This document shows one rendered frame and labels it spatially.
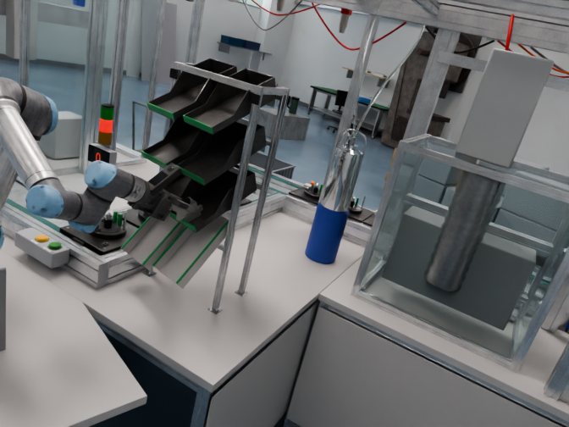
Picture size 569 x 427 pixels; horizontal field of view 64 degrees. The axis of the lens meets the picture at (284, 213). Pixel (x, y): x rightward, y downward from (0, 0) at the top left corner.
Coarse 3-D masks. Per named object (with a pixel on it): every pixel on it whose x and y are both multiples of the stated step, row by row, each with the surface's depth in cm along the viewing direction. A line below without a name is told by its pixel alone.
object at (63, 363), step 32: (0, 256) 165; (32, 288) 152; (32, 320) 138; (64, 320) 141; (0, 352) 123; (32, 352) 126; (64, 352) 129; (96, 352) 131; (0, 384) 114; (32, 384) 116; (64, 384) 119; (96, 384) 121; (128, 384) 123; (0, 416) 106; (32, 416) 108; (64, 416) 110; (96, 416) 112
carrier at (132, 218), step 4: (132, 208) 202; (120, 212) 196; (128, 212) 198; (132, 212) 199; (136, 212) 200; (140, 212) 196; (128, 216) 194; (132, 216) 195; (136, 216) 196; (140, 216) 194; (144, 216) 193; (148, 216) 194; (128, 220) 190; (132, 220) 191; (136, 220) 192; (140, 220) 193; (144, 220) 193; (132, 224) 189; (136, 224) 189; (140, 224) 190
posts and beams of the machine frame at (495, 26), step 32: (320, 0) 221; (352, 0) 214; (384, 0) 208; (416, 0) 174; (480, 0) 145; (512, 0) 142; (544, 0) 137; (192, 32) 267; (480, 32) 191; (512, 32) 186; (544, 32) 181; (480, 64) 194; (544, 320) 207
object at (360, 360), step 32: (320, 320) 195; (352, 320) 189; (384, 320) 184; (320, 352) 198; (352, 352) 191; (384, 352) 183; (416, 352) 178; (448, 352) 172; (544, 352) 188; (320, 384) 202; (352, 384) 194; (384, 384) 186; (416, 384) 180; (448, 384) 173; (480, 384) 168; (512, 384) 163; (544, 384) 168; (288, 416) 215; (320, 416) 206; (352, 416) 197; (384, 416) 190; (416, 416) 183; (448, 416) 176; (480, 416) 170; (512, 416) 164; (544, 416) 160
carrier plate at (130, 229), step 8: (128, 224) 187; (64, 232) 171; (72, 232) 170; (80, 232) 172; (128, 232) 180; (80, 240) 167; (88, 240) 168; (96, 240) 169; (104, 240) 170; (112, 240) 172; (120, 240) 173; (96, 248) 164; (104, 248) 165; (112, 248) 166; (120, 248) 169
